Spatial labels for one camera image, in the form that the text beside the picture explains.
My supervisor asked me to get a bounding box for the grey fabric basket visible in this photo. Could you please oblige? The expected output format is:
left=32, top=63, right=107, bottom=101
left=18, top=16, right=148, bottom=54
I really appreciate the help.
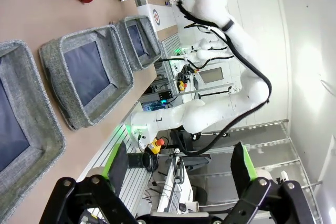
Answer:
left=38, top=24, right=135, bottom=131
left=0, top=39, right=67, bottom=218
left=115, top=15, right=163, bottom=70

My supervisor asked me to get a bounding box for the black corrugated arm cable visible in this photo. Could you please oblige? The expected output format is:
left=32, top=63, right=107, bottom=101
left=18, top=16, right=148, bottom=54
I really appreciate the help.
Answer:
left=176, top=0, right=272, bottom=156

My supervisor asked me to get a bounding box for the grey screen panel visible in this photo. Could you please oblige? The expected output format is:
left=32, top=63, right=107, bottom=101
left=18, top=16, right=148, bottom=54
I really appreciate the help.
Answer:
left=199, top=67, right=224, bottom=84

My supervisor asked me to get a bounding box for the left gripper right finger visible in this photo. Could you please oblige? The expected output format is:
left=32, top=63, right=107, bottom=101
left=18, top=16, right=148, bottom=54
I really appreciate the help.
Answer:
left=223, top=141, right=320, bottom=224

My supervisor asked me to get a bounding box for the white cabinet with round logo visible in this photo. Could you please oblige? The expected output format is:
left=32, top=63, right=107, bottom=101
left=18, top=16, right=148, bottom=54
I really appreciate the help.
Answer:
left=136, top=0, right=180, bottom=35

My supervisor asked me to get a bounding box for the white paper cup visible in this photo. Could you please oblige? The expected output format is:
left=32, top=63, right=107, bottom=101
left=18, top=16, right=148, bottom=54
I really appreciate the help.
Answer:
left=185, top=201, right=200, bottom=212

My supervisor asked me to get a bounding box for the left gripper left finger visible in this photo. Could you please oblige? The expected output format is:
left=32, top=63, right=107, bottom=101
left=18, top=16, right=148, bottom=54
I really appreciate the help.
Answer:
left=39, top=141, right=139, bottom=224

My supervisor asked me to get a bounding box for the yellow emergency stop button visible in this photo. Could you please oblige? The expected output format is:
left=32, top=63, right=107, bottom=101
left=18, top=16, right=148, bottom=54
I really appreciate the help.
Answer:
left=145, top=137, right=165, bottom=154

